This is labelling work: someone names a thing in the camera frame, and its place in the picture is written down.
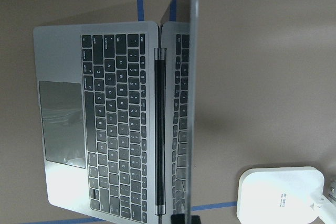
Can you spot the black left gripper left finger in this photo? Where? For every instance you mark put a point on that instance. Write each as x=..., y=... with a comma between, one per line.
x=178, y=219

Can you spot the grey laptop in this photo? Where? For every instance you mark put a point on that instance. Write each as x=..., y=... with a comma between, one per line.
x=117, y=115

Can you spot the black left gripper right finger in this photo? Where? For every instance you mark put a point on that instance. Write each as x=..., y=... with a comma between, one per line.
x=195, y=219

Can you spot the white desk lamp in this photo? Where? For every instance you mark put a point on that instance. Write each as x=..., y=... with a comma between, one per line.
x=283, y=195

